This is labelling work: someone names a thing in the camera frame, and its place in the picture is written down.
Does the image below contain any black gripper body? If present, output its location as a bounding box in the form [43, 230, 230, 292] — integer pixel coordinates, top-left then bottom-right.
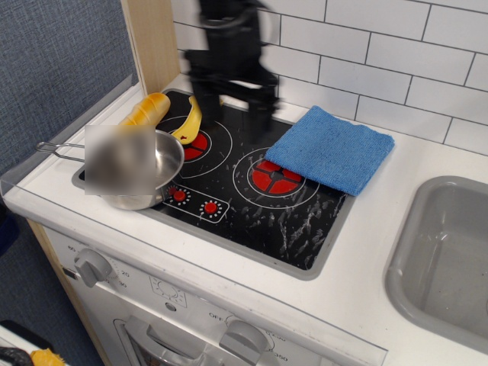
[185, 22, 278, 105]

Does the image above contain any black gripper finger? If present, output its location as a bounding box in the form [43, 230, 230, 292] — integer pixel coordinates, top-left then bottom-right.
[191, 82, 222, 127]
[246, 101, 276, 144]

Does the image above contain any blue cloth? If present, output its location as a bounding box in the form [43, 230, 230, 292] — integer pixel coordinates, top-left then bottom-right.
[265, 106, 395, 196]

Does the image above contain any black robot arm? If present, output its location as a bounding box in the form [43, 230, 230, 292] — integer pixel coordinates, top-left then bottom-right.
[185, 1, 278, 143]

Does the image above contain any black toy stove top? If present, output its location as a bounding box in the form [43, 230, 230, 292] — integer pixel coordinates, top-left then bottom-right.
[72, 88, 355, 281]

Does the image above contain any yellow dish brush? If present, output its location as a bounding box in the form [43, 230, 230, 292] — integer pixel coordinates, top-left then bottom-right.
[172, 95, 203, 146]

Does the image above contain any toy bread loaf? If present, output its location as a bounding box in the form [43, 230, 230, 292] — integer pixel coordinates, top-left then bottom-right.
[114, 92, 171, 136]

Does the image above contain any stainless steel pot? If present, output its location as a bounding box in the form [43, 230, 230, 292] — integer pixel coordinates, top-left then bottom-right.
[36, 126, 185, 210]

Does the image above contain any wooden side panel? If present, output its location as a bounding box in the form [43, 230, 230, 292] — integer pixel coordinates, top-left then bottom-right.
[120, 0, 181, 95]

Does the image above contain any grey left oven knob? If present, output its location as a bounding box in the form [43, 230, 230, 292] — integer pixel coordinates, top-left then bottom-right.
[74, 249, 112, 287]

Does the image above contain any grey oven knob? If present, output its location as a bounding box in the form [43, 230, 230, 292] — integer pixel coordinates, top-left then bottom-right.
[219, 320, 268, 365]
[74, 249, 112, 287]

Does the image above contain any white toy oven front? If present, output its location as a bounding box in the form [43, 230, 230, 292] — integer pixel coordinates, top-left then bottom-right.
[46, 229, 386, 365]

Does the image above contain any grey right oven knob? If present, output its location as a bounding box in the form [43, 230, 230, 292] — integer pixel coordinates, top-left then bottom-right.
[219, 320, 268, 365]

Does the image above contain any grey sink basin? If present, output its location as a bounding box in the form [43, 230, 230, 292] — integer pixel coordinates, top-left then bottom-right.
[386, 176, 487, 353]

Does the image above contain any yellow object bottom left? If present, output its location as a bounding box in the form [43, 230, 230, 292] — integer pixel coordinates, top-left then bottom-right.
[30, 348, 66, 366]

